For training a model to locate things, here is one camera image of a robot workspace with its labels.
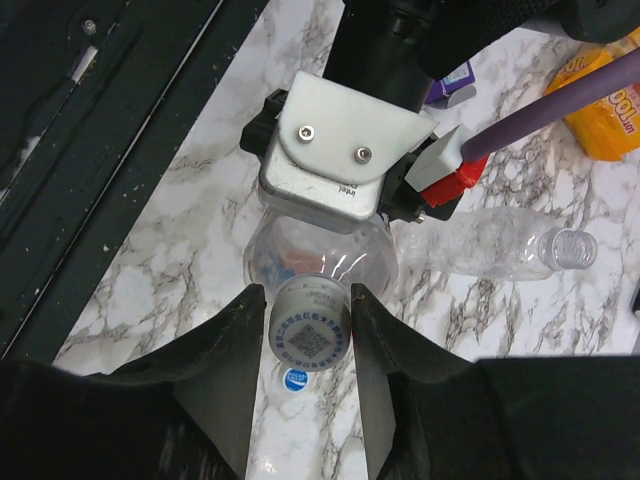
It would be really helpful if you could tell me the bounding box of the clear bottle with blue label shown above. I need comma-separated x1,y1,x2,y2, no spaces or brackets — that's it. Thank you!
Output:
243,211,399,302

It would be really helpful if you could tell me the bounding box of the purple toothpaste box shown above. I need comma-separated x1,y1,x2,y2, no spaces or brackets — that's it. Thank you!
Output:
424,61,477,109

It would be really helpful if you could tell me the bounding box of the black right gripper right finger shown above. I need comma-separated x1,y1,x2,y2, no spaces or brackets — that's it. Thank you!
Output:
351,284,639,479

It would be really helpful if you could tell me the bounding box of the clear unlabelled plastic bottle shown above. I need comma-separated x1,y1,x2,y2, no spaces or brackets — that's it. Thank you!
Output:
396,206,598,281

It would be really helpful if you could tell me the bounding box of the white cap with QR code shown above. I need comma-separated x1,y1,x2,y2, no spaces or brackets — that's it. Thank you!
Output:
269,274,351,372

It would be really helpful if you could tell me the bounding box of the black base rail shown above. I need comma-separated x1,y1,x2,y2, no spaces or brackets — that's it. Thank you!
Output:
0,0,346,361

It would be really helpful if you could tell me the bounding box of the orange snack bag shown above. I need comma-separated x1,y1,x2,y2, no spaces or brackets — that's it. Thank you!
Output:
545,30,639,162

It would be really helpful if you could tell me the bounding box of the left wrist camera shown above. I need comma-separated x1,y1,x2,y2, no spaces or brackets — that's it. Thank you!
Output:
258,71,437,234

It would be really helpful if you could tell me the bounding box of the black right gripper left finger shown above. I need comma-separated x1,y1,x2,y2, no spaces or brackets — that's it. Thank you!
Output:
1,284,265,479

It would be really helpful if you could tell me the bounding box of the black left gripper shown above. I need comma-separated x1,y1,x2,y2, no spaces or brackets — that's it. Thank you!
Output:
238,88,471,221

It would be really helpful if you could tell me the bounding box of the white cap with blue top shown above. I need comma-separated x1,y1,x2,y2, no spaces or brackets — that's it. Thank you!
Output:
282,368,309,393

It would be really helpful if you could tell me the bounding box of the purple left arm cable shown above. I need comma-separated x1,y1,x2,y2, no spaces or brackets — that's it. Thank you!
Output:
462,48,640,164

